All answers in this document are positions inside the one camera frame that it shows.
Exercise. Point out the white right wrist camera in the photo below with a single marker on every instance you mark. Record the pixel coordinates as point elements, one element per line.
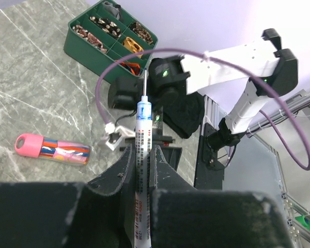
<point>114,135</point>

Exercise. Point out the black cloth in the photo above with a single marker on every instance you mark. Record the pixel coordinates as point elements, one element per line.
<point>185,114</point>

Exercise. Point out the pink black rolled band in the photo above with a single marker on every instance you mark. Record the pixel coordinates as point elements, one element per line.
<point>90,38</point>

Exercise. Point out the black white rolled band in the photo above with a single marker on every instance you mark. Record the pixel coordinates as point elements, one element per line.
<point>107,26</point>

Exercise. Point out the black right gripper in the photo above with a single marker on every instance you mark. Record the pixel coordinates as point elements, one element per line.
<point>166,82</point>

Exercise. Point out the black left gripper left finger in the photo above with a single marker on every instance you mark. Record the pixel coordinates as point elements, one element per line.
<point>112,180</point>

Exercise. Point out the aluminium rail frame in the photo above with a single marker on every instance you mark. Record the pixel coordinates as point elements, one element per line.
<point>264,169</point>

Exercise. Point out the blue white pen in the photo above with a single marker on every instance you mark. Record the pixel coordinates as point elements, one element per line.
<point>143,146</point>

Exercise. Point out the green compartment tray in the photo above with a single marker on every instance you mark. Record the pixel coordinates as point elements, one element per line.
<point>103,34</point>

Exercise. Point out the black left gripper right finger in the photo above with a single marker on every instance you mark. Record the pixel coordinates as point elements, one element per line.
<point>163,169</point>

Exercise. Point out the yellow rolled band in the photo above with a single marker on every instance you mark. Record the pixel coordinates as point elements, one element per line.
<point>131,45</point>

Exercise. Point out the brown black rolled band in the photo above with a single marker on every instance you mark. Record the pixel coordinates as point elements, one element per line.
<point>142,32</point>

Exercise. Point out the orange navy rolled band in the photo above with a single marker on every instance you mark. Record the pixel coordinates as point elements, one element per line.
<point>134,68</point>

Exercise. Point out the grey rolled cloth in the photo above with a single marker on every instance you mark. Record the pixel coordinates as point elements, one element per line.
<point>113,9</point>

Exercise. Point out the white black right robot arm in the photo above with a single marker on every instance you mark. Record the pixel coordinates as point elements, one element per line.
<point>264,59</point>

